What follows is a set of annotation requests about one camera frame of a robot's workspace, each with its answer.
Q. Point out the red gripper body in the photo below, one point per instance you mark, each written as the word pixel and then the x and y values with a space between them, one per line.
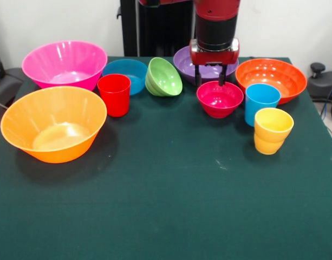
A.
pixel 214 57

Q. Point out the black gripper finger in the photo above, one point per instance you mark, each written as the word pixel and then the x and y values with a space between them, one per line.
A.
pixel 197 75
pixel 223 75

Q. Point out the small crimson bowl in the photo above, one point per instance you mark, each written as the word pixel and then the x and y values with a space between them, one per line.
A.
pixel 220 100

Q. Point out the green bowl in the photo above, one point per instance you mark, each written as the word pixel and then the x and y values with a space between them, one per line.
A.
pixel 165 78

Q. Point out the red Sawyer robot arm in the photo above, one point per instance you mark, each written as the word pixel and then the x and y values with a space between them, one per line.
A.
pixel 215 27

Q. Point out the purple bowl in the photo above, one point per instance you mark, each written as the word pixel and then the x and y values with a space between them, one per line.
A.
pixel 183 65

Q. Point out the blue cup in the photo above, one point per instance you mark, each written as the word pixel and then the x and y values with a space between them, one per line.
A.
pixel 260 105

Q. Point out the red-orange bowl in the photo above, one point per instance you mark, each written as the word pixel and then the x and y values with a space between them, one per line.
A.
pixel 271 78

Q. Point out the blue bowl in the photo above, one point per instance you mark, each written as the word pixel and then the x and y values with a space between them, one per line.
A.
pixel 127 70

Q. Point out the yellow cup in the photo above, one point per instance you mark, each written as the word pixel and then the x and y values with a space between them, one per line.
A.
pixel 272 132

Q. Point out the red cup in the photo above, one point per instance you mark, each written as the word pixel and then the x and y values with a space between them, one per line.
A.
pixel 114 97

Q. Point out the dark green tablecloth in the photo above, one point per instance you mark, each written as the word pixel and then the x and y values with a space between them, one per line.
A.
pixel 165 203

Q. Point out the large pink bowl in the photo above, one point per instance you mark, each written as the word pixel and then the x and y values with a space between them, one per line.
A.
pixel 65 62

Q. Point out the large orange bowl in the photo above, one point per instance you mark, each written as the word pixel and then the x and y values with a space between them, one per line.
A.
pixel 53 122

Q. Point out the black pedestal foot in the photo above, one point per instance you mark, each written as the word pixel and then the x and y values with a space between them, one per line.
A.
pixel 6 84
pixel 322 81

